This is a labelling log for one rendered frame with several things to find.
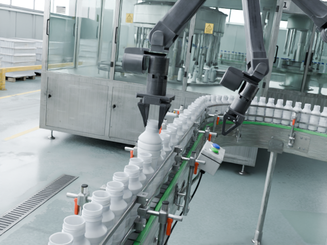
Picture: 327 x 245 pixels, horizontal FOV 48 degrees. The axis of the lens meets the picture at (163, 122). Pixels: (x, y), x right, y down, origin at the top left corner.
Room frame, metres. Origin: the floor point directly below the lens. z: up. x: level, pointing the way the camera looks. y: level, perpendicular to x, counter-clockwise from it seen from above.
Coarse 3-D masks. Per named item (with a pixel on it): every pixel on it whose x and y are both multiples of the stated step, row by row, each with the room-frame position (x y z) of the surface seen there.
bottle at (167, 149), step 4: (164, 136) 1.23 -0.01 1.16; (168, 136) 1.20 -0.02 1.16; (164, 140) 1.20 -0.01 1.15; (168, 140) 1.21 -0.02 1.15; (164, 144) 1.20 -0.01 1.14; (168, 144) 1.21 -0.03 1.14; (164, 148) 1.19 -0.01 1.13; (168, 148) 1.20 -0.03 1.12; (168, 152) 1.19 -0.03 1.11; (168, 160) 1.20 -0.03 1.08; (168, 164) 1.20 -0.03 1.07; (164, 168) 1.19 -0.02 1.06; (168, 168) 1.20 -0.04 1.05; (164, 172) 1.19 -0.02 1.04
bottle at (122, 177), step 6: (114, 174) 0.81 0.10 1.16; (120, 174) 0.82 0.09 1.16; (126, 174) 0.82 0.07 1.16; (114, 180) 0.79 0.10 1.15; (120, 180) 0.79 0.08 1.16; (126, 180) 0.80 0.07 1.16; (126, 186) 0.80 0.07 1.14; (126, 192) 0.79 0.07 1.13; (126, 198) 0.78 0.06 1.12; (126, 216) 0.79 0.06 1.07; (126, 222) 0.79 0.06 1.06; (126, 228) 0.79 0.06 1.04
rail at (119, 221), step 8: (184, 136) 1.45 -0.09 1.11; (160, 168) 1.03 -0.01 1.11; (152, 176) 0.95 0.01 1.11; (160, 184) 1.07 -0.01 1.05; (136, 200) 0.80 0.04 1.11; (128, 208) 0.75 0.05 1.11; (120, 224) 0.70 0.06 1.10; (112, 232) 0.65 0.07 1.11; (128, 232) 0.77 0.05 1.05; (104, 240) 0.61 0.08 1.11
